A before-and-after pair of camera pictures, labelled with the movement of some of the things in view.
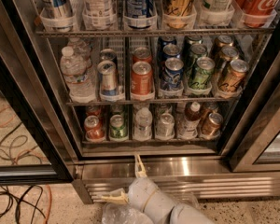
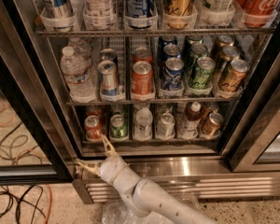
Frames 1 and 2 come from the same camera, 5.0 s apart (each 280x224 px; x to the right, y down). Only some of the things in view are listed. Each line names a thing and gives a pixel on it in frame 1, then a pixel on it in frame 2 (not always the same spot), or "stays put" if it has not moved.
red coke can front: x=93 y=129 stays put
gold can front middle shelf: x=234 y=76 stays put
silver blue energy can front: x=107 y=70 stays put
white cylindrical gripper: x=141 y=190 to x=110 y=168
